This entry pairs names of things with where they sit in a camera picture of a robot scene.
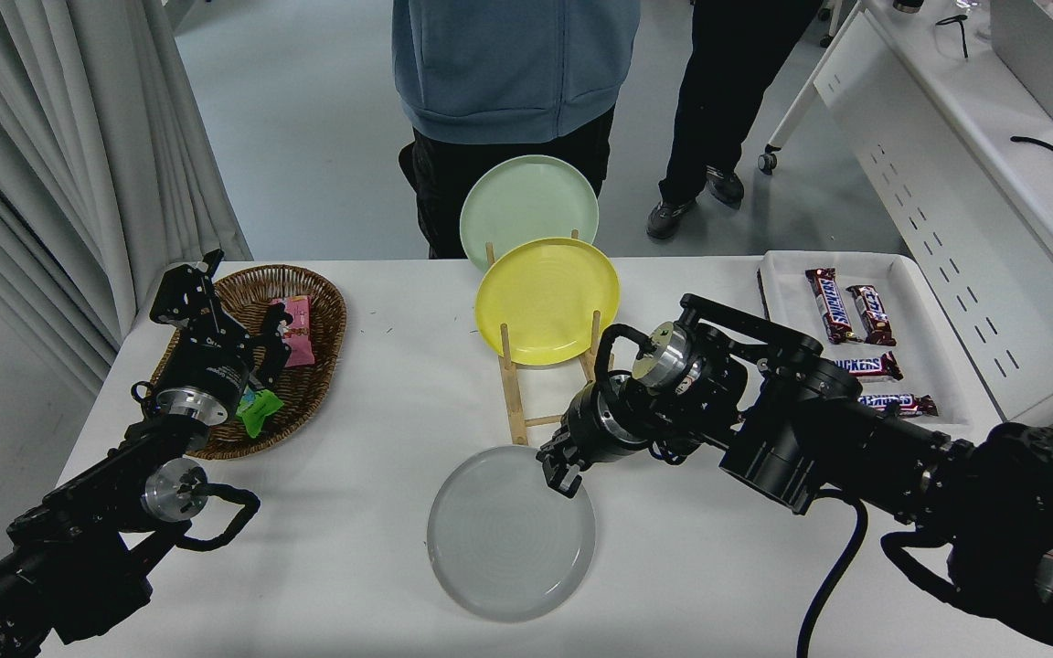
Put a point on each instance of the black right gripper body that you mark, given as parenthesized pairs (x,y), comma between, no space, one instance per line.
(601,428)

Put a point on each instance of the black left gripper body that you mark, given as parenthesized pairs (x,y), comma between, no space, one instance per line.
(211,367)

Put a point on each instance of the grey plate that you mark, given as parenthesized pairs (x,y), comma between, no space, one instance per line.
(508,548)

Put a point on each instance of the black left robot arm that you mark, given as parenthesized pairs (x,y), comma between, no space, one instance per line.
(69,548)

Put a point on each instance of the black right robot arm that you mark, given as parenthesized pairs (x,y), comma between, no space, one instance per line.
(810,439)

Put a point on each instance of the wooden plate rack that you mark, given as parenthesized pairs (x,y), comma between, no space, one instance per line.
(515,402)

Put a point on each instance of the yellow plate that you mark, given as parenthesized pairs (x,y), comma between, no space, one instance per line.
(545,302)

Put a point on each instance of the pale green plate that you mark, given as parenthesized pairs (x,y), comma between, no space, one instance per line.
(526,201)

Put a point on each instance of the pink snack packet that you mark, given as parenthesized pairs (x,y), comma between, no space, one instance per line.
(303,343)

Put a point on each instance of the brown wicker basket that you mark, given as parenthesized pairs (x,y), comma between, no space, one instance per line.
(325,311)

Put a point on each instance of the green candy wrapper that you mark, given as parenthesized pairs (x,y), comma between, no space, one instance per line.
(257,416)

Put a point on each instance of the white curtain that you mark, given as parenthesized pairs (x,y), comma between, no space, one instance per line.
(51,137)

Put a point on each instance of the brown Snickers bar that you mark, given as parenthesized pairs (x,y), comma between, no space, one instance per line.
(901,404)
(869,366)
(830,306)
(872,315)

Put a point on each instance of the black caster wheel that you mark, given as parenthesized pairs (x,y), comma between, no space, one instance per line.
(768,162)

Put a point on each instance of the white rectangular tray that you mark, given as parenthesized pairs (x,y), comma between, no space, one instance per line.
(915,302)

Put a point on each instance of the person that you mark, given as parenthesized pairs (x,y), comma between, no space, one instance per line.
(728,73)
(508,64)

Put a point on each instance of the white desk with perforated panel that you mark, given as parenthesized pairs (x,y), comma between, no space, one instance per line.
(947,119)

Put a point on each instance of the silver laptop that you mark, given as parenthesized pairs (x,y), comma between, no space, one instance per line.
(1029,46)

